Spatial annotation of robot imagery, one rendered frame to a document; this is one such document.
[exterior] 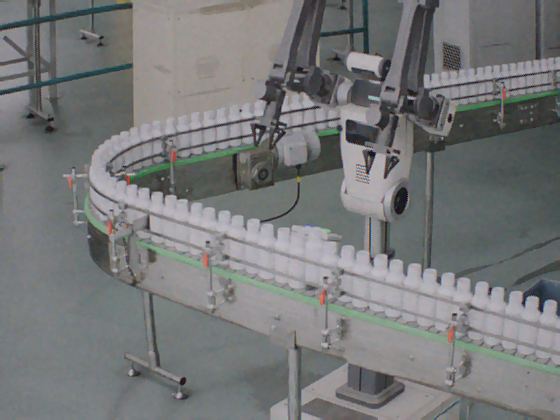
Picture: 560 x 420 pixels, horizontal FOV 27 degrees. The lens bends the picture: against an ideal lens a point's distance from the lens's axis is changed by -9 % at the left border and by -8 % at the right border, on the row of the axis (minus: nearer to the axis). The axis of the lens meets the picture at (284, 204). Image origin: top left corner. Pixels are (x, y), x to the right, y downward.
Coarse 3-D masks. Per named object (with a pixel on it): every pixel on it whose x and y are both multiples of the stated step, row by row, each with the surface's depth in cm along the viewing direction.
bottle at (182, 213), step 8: (184, 200) 398; (184, 208) 396; (176, 216) 396; (184, 216) 396; (176, 224) 397; (176, 232) 398; (184, 232) 397; (184, 240) 398; (176, 248) 400; (184, 248) 399
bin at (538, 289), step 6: (540, 282) 385; (546, 282) 384; (552, 282) 383; (558, 282) 381; (528, 288) 378; (534, 288) 382; (540, 288) 386; (546, 288) 385; (552, 288) 383; (558, 288) 382; (522, 294) 374; (528, 294) 379; (534, 294) 383; (540, 294) 387; (546, 294) 386; (552, 294) 384; (558, 294) 382; (522, 300) 376; (540, 300) 388; (546, 300) 386; (558, 300) 383; (540, 306) 389; (558, 306) 384; (558, 312) 384; (474, 402) 353; (468, 408) 351; (468, 414) 352
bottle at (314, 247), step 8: (312, 232) 363; (320, 232) 364; (312, 240) 364; (320, 240) 364; (312, 248) 363; (320, 248) 364; (312, 256) 364; (320, 256) 364; (312, 264) 365; (312, 272) 366; (312, 280) 367
